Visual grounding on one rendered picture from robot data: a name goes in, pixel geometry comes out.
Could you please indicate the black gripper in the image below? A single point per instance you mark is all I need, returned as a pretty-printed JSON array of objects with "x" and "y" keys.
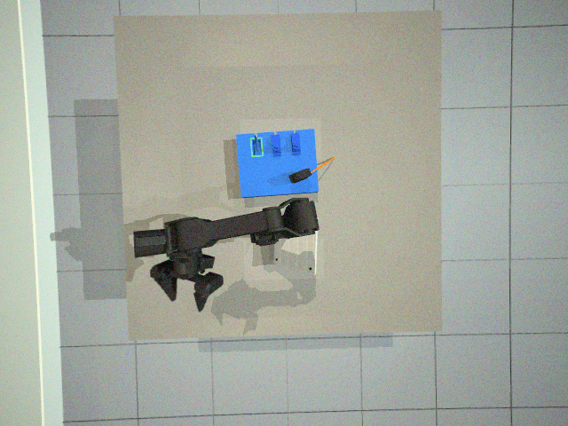
[{"x": 166, "y": 274}]

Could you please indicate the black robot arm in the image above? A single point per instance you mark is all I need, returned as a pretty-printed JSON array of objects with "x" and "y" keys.
[{"x": 187, "y": 236}]

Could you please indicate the blue rectangular deck plate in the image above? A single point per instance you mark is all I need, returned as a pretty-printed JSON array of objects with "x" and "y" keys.
[{"x": 266, "y": 161}]

